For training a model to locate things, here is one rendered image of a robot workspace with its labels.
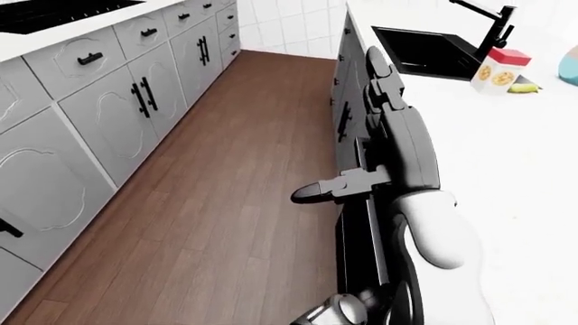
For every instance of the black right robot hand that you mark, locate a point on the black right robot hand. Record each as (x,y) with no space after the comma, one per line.
(411,149)

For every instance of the gray island cabinet unit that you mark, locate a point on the gray island cabinet unit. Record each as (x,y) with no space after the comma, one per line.
(350,88)

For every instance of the black sink basin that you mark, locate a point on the black sink basin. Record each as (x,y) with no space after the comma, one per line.
(420,50)

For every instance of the cookie box with red lid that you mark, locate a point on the cookie box with red lid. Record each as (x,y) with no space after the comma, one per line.
(496,74)

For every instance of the yellow green fruit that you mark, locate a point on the yellow green fruit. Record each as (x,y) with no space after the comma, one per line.
(524,88)

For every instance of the black kitchen faucet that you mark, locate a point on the black kitchen faucet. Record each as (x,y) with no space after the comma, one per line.
(494,30)

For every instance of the teal round object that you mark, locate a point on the teal round object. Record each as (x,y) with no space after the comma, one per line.
(570,67)

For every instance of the gray kitchen cabinet run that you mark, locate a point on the gray kitchen cabinet run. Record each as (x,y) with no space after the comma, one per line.
(90,128)

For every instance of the black cooktop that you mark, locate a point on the black cooktop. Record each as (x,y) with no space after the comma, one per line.
(54,13)

